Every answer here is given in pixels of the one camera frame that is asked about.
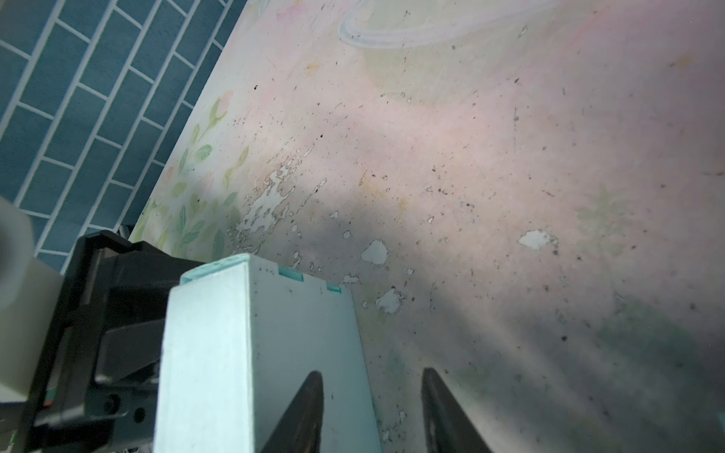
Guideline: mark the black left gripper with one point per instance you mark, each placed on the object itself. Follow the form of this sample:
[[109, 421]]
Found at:
[[96, 385]]

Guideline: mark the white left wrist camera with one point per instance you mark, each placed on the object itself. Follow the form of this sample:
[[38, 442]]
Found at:
[[29, 293]]

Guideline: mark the light blue paper box sheet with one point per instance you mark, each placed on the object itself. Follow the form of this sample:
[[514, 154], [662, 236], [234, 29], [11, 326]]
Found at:
[[241, 336]]

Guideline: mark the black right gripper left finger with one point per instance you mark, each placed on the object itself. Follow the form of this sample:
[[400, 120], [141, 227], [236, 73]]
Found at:
[[300, 427]]

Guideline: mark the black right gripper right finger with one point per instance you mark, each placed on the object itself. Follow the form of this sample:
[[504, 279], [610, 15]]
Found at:
[[447, 428]]

